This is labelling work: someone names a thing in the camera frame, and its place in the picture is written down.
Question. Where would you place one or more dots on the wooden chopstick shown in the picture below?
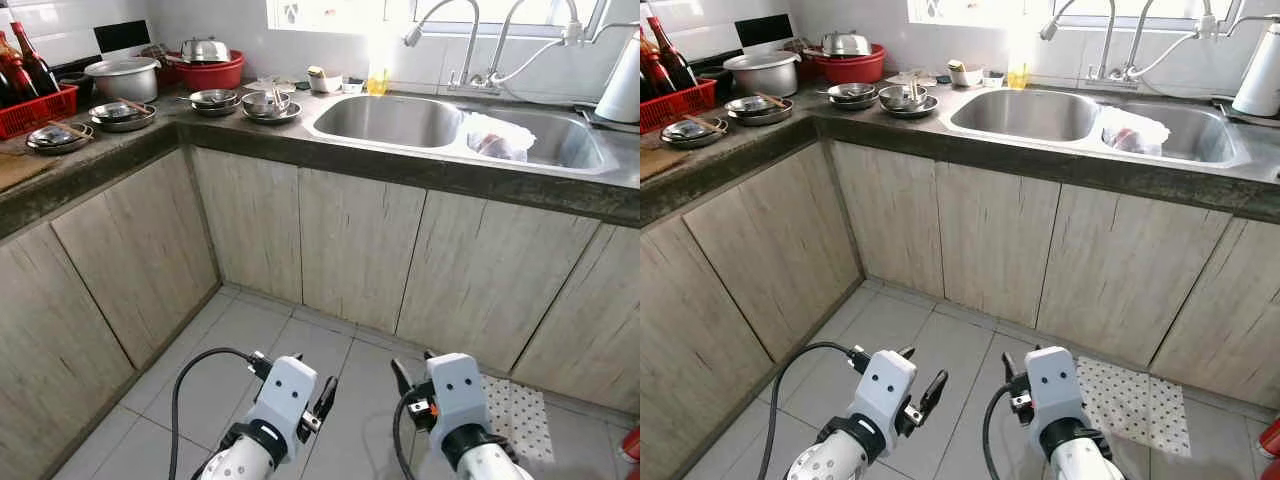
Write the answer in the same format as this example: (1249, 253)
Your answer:
(277, 97)
(135, 104)
(72, 129)
(914, 92)
(772, 100)
(707, 123)

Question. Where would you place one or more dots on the shallow steel plate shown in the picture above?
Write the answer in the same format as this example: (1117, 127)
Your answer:
(690, 137)
(55, 142)

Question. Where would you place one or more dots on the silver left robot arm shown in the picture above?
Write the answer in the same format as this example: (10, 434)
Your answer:
(240, 462)
(835, 460)

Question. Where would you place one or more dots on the white dotted floor mat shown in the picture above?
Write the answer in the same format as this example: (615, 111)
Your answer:
(525, 420)
(1135, 405)

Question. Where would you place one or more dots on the red plastic object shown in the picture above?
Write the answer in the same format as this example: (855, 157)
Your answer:
(631, 445)
(1270, 440)

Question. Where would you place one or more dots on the white plastic bag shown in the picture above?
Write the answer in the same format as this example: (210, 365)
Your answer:
(495, 135)
(1130, 130)

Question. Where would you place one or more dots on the double stainless steel sink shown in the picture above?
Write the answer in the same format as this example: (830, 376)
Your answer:
(1020, 115)
(390, 120)

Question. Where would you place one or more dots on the deep steel bowl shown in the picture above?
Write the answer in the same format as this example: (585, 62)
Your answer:
(260, 105)
(897, 98)

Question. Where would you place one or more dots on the yellow dish soap bottle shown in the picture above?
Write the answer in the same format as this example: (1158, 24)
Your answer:
(377, 85)
(1018, 79)

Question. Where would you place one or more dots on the small clear container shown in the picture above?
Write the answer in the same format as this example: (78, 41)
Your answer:
(352, 87)
(993, 81)

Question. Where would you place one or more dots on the white cup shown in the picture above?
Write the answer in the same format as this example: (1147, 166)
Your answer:
(325, 86)
(966, 80)

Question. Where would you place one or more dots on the flat cardboard sheet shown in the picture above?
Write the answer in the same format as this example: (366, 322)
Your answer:
(658, 163)
(20, 170)

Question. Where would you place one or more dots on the chrome faucet with spray head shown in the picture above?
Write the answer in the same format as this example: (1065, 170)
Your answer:
(472, 55)
(1107, 50)

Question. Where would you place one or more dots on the chrome gooseneck faucet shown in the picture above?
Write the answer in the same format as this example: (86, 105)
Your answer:
(1135, 50)
(499, 60)

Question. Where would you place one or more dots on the large aluminium pot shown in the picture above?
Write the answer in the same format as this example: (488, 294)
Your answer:
(760, 77)
(122, 82)

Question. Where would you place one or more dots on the domed steel lid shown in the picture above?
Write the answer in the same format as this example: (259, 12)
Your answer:
(205, 50)
(846, 44)

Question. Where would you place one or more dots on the white cylindrical container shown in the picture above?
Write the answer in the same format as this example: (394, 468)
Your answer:
(1258, 75)
(622, 85)

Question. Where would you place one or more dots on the black bowl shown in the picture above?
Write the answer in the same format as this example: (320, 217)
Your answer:
(715, 80)
(75, 85)

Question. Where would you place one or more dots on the red plastic basket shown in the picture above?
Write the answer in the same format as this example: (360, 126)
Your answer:
(680, 105)
(40, 110)

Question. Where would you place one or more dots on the grey framed window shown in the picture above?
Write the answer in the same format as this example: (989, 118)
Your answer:
(970, 10)
(330, 12)

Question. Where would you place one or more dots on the dark labelled sauce bottle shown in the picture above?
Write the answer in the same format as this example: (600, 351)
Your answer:
(12, 75)
(655, 75)

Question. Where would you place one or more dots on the tall dark sauce bottle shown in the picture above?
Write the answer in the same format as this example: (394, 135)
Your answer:
(675, 65)
(38, 70)

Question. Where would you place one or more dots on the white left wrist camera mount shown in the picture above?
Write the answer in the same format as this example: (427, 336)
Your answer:
(888, 385)
(285, 395)

